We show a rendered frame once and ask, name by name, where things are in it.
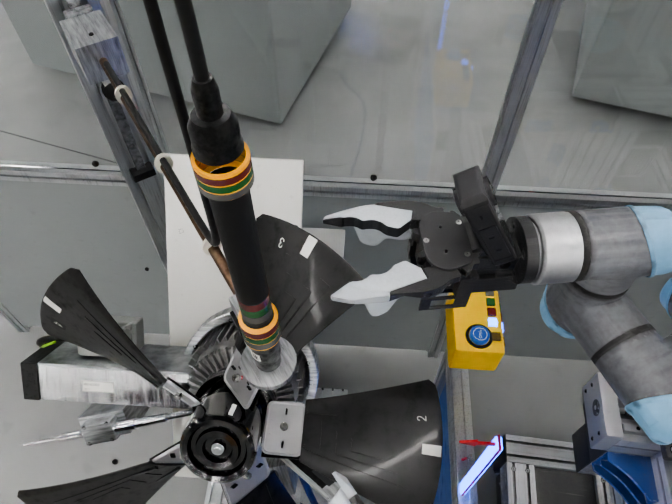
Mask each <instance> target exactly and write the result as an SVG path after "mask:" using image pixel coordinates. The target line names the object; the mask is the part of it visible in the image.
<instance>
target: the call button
mask: <svg viewBox="0 0 672 504"><path fill-rule="evenodd" d="M469 337H470V339H471V341H472V342H473V343H475V344H477V345H484V344H486V343H487V342H488V341H489V338H490V333H489V331H488V330H487V328H485V327H483V326H475V327H472V329H471V331H470V333H469Z"/></svg>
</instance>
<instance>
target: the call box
mask: <svg viewBox="0 0 672 504"><path fill-rule="evenodd" d="M486 298H495V306H487V305H486ZM487 308H496V314H497V315H496V316H488V315H487ZM445 311H446V330H447V349H448V366H449V368H458V369H474V370H490V371H494V370H495V369H496V368H497V366H498V364H499V362H500V361H501V359H502V357H503V355H504V354H505V349H504V340H503V332H502V323H501V315H500V306H499V298H498V291H494V297H492V296H486V295H485V292H475V293H471V295H470V297H469V300H468V303H467V305H466V307H459V308H447V309H445ZM488 318H497V323H498V326H497V327H495V326H489V325H488ZM475 326H483V327H485V328H487V330H488V331H489V333H490V338H489V341H488V342H487V343H486V344H484V345H477V344H475V343H473V342H472V341H471V339H470V337H469V333H470V331H471V329H472V327H475ZM492 332H500V333H501V341H492V334H491V333H492Z"/></svg>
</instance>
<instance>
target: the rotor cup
mask: <svg viewBox="0 0 672 504"><path fill-rule="evenodd" d="M224 374H225V371H221V372H218V373H215V374H213V375H212V376H210V377H209V378H207V379H206V380H205V381H204V382H203V383H202V384H201V386H200V387H199V389H198V391H197V392H196V394H195V396H197V397H198V398H200V399H201V400H202V402H201V403H200V404H199V405H197V406H192V413H194V414H193V416H192V418H191V420H190V421H189V423H188V424H187V426H186V427H185V428H184V430H183V432H182V435H181V438H180V454H181V457H182V460H183V462H184V463H185V465H186V466H187V468H188V469H189V470H190V471H191V472H192V473H193V474H195V475H196V476H198V477H199V478H201V479H203V480H206V481H209V482H214V483H228V482H232V481H235V480H237V479H239V478H241V477H242V476H244V475H245V474H246V473H247V472H248V471H249V470H250V468H251V467H252V465H253V464H254V461H255V459H256V455H257V446H258V443H259V440H260V437H261V441H262V438H263V432H264V425H265V418H266V412H267V406H268V403H269V402H271V401H275V398H274V395H273V393H272V391H271V390H261V393H260V396H259V398H258V401H257V404H256V406H255V409H254V411H251V410H250V408H248V409H244V408H243V407H242V405H241V404H240V403H239V401H238V400H237V398H236V397H235V396H234V394H233V393H232V391H231V390H230V389H229V387H228V386H227V384H226V383H225V381H224ZM232 404H235V405H237V406H236V409H235V411H234V413H233V416H231V415H229V414H228V413H229V411H230V409H231V406H232ZM215 443H220V444H222V445H223V446H224V453H223V454H222V455H215V454H213V453H212V452H211V446H212V445H213V444H215Z"/></svg>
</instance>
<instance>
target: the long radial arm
mask: <svg viewBox="0 0 672 504"><path fill-rule="evenodd" d="M185 349H186V346H171V345H155V344H144V346H143V347H142V348H141V349H140V351H141V352H142V353H143V354H144V355H145V357H146V358H147V359H148V360H149V361H150V362H151V363H152V364H153V365H154V366H155V367H156V368H157V369H158V370H159V371H160V372H161V373H162V374H163V375H164V376H165V377H166V378H167V377H170V378H172V379H173V380H174V381H176V382H177V383H179V384H180V385H181V384H182V382H185V383H187V384H188V385H189V384H191V383H189V382H187V380H188V379H189V378H190V377H192V376H191V375H189V374H190V373H191V372H193V370H194V369H193V367H195V365H196V363H197V361H198V359H199V358H198V359H197V361H196V362H195V364H194V365H193V367H192V368H191V367H189V366H187V364H188V363H189V362H190V360H191V358H192V356H193V355H194V354H193V355H184V351H185ZM38 374H39V384H40V393H41V399H44V400H59V401H74V402H89V403H104V404H119V405H134V406H149V407H163V408H178V409H188V407H189V405H187V404H186V403H185V402H183V401H182V400H177V399H175V398H174V395H173V394H172V393H171V392H169V391H168V390H166V389H165V388H164V387H163V386H162V387H160V386H159V387H158V388H156V387H154V386H153V385H152V384H150V383H149V382H148V381H146V380H145V379H144V378H142V377H141V376H139V375H138V374H137V373H135V372H133V371H131V370H129V369H127V368H125V367H123V366H121V365H120V364H118V363H116V362H113V361H111V360H109V359H107V358H105V357H99V356H84V355H79V353H78V347H77V345H74V344H72V343H69V342H64V343H63V344H61V345H60V346H59V347H57V348H56V349H55V350H54V351H52V352H51V353H50V354H48V355H47V356H46V357H45V358H43V359H42V360H41V361H39V362H38Z"/></svg>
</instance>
